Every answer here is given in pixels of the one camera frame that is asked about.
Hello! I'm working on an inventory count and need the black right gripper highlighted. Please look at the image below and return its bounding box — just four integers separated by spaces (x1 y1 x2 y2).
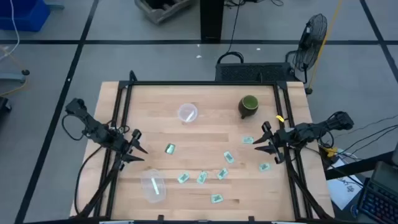
252 121 297 165

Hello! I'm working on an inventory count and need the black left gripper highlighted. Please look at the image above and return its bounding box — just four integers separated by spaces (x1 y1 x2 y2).
107 129 149 172

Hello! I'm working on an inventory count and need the rectangular clear plastic container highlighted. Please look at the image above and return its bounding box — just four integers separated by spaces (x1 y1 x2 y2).
140 169 167 204

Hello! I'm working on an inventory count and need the dark green ceramic mug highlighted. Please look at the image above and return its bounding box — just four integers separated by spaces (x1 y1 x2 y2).
238 95 260 120

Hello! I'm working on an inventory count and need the round clear plastic cup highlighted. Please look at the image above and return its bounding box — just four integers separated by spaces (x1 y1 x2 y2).
177 103 199 124

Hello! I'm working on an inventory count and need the white paper sheet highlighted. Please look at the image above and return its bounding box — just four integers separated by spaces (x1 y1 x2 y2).
326 158 364 211

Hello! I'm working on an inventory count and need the black beam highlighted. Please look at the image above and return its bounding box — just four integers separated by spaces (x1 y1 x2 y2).
325 151 394 181

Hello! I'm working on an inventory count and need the black standing fan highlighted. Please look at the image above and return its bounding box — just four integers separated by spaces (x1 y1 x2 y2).
285 13 328 96

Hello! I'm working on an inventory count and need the laptop with blue keyboard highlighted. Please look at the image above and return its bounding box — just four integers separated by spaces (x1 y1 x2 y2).
356 161 398 224

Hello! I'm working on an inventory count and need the black pillar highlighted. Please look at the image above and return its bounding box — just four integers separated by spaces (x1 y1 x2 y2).
200 0 225 44

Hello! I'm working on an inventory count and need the grey crate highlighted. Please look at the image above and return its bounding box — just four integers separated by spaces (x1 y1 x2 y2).
134 0 200 25

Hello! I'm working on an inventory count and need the grey stand leg with caster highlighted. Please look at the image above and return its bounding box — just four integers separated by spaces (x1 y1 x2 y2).
0 69 31 84

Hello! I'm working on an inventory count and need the blue plastic bin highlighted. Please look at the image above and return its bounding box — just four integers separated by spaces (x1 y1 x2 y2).
0 0 51 32

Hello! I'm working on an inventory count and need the black cable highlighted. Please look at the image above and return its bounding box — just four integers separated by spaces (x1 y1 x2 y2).
334 114 398 156
73 145 104 216

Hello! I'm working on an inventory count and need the yellow hanging cable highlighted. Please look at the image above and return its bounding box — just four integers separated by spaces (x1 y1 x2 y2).
309 0 343 90
0 46 29 98

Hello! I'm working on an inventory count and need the white cable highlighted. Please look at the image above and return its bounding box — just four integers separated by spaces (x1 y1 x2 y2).
0 0 21 62

